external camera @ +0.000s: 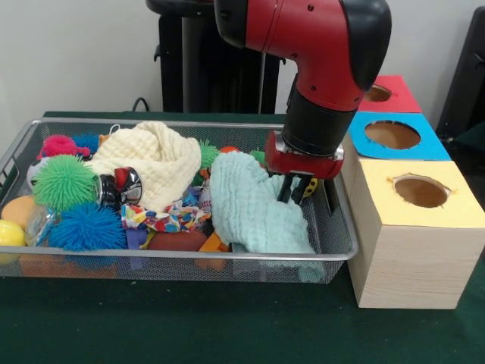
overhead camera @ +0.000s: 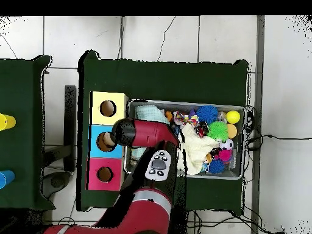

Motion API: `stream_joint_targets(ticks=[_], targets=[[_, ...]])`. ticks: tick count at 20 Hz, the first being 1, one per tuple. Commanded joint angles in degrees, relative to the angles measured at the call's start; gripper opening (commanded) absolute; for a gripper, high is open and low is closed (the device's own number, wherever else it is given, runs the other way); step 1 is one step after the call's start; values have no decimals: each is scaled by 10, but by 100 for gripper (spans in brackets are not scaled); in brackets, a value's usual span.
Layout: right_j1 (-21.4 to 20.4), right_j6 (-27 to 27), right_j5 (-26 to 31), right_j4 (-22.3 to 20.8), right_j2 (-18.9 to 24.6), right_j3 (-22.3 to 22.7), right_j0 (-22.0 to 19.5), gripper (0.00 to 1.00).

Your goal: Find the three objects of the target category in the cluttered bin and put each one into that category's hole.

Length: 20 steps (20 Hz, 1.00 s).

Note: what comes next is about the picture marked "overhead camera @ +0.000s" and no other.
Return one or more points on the shallow metal mesh bin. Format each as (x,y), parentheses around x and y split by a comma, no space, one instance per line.
(185,104)

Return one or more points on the wooden box with three holes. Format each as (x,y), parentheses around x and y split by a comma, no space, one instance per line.
(107,118)

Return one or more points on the light blue waffle cloth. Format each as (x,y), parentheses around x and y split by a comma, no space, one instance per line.
(148,113)

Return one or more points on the cream waffle cloth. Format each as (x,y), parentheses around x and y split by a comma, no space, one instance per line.
(195,148)

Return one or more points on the colourful patterned cloth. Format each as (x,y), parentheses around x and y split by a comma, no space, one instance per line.
(181,119)

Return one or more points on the black upright panel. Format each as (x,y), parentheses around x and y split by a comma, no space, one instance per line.
(70,121)

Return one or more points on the small blue spiky ball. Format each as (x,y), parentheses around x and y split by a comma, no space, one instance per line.
(216,166)

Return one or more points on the yellow plastic cup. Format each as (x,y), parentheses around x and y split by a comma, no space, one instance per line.
(8,121)

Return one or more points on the large green spiky ball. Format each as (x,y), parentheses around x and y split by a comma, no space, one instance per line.
(217,131)

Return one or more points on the small soccer ball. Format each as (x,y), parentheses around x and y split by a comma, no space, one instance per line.
(227,144)

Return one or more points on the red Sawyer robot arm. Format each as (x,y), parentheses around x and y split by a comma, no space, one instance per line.
(146,132)

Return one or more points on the dark green tablecloth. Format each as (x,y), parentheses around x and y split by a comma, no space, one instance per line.
(170,80)
(22,85)

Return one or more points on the blue plastic cup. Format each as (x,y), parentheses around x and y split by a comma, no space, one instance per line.
(7,178)

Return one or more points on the crushed black red can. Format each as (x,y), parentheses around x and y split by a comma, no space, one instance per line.
(201,130)

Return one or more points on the large blue spiky ball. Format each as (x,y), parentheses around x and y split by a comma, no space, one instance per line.
(207,114)

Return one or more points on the pale orange ball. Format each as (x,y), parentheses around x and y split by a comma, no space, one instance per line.
(233,131)

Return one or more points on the plain yellow ball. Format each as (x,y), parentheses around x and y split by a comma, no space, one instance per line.
(233,117)

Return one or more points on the pink spiky ball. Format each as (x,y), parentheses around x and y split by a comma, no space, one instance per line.
(224,155)

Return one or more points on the grey round floor base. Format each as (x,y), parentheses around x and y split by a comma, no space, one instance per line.
(57,181)

